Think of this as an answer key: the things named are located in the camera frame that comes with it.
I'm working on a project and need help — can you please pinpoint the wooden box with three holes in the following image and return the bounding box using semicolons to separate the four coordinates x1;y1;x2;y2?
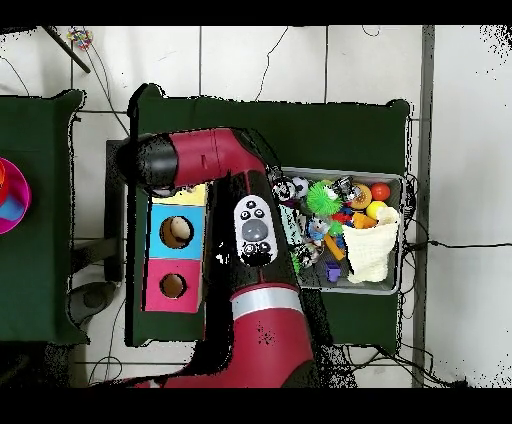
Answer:
141;183;212;314

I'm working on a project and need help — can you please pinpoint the shallow mesh bin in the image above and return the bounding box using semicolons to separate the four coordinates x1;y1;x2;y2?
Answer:
279;166;405;297

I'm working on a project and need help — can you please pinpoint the black and white soccer ball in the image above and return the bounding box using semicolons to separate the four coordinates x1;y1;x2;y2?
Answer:
291;176;310;199

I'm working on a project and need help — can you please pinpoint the large green spiky eyed ball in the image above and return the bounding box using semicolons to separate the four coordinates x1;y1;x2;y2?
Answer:
305;180;344;217

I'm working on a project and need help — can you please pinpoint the cream knitted cloth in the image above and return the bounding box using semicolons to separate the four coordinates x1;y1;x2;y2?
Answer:
342;205;401;284

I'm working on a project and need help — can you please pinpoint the dark green side tablecloth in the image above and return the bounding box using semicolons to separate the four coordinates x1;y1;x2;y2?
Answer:
0;89;90;346

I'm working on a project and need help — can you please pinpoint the pink bowl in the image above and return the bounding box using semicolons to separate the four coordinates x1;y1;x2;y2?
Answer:
0;156;33;236

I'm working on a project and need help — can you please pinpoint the colourful toy on floor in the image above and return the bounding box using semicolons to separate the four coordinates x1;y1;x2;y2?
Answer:
65;26;94;52

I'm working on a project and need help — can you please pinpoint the black rod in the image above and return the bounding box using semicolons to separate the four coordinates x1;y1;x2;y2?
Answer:
41;25;92;74

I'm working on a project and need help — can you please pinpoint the thin black floor cable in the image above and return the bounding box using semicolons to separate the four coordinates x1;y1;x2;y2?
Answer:
407;238;512;251

